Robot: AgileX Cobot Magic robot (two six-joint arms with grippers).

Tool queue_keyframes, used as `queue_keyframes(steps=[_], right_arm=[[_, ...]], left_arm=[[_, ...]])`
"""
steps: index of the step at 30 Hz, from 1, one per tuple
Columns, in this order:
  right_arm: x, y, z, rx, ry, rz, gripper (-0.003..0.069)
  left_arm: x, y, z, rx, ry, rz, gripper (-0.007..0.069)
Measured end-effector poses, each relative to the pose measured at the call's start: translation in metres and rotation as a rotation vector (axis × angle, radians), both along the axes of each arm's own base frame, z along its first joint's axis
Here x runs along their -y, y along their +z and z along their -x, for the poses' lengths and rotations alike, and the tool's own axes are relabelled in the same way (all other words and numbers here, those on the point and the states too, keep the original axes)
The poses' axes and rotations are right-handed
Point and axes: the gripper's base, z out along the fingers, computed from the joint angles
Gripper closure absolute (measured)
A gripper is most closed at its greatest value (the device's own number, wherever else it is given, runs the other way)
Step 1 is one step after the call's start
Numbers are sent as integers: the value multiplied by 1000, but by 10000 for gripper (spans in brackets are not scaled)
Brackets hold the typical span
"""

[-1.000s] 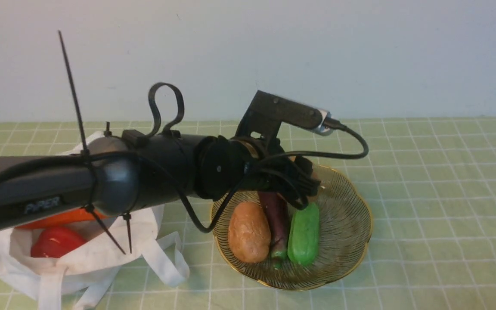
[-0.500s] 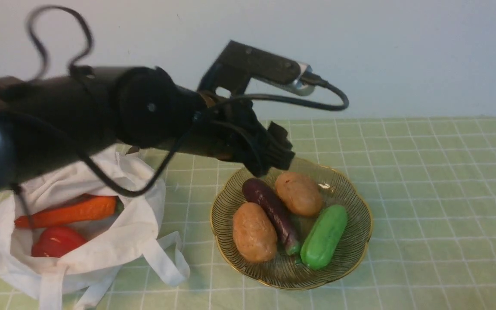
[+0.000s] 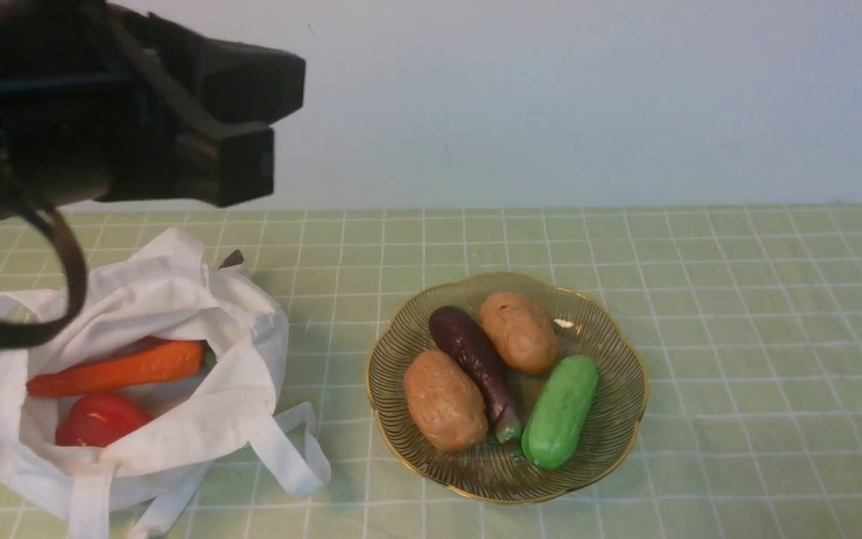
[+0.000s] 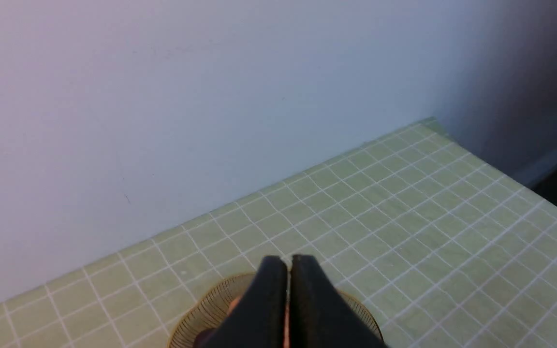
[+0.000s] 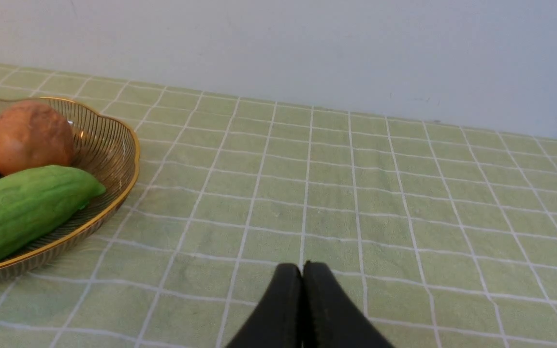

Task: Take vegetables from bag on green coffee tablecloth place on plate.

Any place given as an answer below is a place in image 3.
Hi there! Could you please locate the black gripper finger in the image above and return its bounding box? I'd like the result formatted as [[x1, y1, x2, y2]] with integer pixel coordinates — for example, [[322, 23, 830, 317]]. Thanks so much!
[[113, 6, 307, 127]]

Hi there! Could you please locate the small tan potato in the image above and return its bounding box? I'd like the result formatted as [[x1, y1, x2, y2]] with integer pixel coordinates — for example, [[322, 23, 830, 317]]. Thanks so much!
[[479, 291, 560, 375]]

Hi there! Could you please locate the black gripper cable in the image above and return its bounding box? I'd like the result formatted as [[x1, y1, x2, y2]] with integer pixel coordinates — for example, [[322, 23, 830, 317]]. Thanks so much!
[[0, 196, 89, 350]]

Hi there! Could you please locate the red tomato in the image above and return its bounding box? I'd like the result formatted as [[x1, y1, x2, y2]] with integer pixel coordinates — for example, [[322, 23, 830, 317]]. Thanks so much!
[[55, 392, 153, 448]]

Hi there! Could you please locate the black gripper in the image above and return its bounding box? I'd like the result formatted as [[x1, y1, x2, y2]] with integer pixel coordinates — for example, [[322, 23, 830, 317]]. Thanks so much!
[[0, 1, 276, 219]]

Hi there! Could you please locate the amber glass bowl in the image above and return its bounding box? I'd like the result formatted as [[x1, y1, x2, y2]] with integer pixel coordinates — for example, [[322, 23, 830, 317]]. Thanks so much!
[[365, 272, 649, 505]]

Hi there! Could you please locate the green checkered tablecloth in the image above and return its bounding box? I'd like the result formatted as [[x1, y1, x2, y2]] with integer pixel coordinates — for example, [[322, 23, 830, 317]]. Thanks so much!
[[0, 204, 862, 539]]

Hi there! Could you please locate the white cloth tote bag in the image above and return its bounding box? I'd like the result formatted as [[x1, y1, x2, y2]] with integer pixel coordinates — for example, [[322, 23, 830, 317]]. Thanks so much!
[[0, 228, 331, 538]]

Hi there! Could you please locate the purple eggplant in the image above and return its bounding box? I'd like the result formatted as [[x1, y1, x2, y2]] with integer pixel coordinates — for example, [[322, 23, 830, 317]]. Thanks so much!
[[428, 305, 523, 444]]

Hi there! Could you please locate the large brown potato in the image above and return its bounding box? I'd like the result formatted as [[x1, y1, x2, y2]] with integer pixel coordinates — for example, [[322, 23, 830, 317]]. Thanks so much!
[[403, 350, 489, 451]]

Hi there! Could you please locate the green cucumber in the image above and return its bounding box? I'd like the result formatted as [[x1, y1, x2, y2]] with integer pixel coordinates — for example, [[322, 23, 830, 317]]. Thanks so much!
[[522, 355, 599, 470]]

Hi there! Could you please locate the orange carrot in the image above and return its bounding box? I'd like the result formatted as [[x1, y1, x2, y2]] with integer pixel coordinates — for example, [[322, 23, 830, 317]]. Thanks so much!
[[26, 341, 205, 397]]

